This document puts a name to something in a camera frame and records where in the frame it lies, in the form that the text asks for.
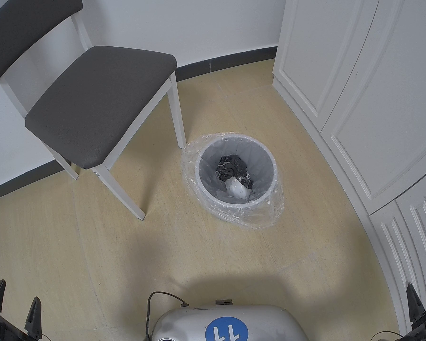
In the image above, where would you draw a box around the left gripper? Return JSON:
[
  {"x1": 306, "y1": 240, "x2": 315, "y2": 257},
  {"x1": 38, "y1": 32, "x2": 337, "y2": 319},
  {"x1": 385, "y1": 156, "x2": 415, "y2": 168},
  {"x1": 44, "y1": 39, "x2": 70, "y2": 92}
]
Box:
[{"x1": 0, "y1": 279, "x2": 43, "y2": 341}]

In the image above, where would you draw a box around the clear plastic bag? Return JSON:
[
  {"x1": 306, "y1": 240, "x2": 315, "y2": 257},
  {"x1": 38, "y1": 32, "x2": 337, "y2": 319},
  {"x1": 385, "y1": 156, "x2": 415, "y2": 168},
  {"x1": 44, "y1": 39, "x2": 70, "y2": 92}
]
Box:
[{"x1": 181, "y1": 132, "x2": 285, "y2": 230}]

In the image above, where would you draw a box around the black plastic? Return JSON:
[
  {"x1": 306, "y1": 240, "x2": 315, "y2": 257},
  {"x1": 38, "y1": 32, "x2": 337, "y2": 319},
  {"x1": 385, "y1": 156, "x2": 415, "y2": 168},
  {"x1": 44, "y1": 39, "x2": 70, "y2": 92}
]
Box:
[{"x1": 216, "y1": 154, "x2": 253, "y2": 191}]

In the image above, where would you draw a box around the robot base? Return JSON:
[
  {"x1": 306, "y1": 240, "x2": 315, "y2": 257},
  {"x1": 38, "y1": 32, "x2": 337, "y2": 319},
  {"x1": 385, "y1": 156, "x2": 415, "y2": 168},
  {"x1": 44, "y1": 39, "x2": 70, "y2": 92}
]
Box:
[{"x1": 153, "y1": 299, "x2": 310, "y2": 341}]

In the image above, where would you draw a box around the white trash bin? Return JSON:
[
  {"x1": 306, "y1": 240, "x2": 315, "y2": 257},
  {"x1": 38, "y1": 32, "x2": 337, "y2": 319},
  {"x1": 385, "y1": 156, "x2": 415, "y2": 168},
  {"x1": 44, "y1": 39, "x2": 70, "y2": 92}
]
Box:
[{"x1": 198, "y1": 135, "x2": 281, "y2": 223}]

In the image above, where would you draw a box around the grey white chair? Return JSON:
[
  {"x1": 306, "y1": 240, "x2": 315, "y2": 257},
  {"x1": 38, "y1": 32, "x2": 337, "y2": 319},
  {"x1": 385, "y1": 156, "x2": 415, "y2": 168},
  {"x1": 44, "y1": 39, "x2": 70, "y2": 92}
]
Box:
[{"x1": 0, "y1": 0, "x2": 187, "y2": 221}]

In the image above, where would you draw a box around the white wardrobe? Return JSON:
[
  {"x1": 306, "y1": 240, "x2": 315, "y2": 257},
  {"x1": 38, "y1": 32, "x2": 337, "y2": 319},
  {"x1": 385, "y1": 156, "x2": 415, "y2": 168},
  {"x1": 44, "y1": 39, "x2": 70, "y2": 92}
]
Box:
[{"x1": 273, "y1": 0, "x2": 426, "y2": 341}]

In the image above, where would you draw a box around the black cable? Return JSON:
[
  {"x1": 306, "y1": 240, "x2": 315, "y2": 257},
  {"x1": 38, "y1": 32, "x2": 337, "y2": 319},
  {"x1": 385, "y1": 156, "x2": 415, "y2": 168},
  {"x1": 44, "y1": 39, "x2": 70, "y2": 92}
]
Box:
[
  {"x1": 146, "y1": 291, "x2": 189, "y2": 341},
  {"x1": 371, "y1": 330, "x2": 410, "y2": 341}
]

